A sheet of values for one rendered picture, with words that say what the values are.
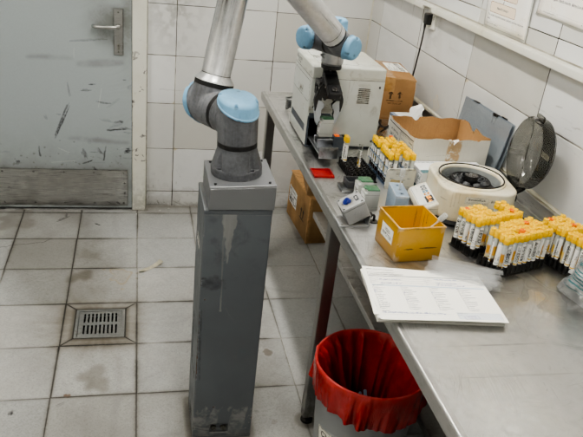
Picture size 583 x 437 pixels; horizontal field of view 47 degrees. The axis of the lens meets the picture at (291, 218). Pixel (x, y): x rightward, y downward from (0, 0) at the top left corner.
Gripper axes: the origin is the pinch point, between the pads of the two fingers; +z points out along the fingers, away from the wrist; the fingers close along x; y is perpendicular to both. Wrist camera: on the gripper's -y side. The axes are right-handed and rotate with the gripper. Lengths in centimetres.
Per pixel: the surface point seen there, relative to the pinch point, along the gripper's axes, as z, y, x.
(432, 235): 5, -75, -10
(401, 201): 4, -56, -8
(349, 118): 1.0, 9.0, -11.3
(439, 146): 0.5, -20.1, -34.5
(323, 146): 8.1, -2.6, 0.5
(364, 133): 6.8, 8.9, -18.3
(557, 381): 12, -123, -19
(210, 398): 82, -45, 40
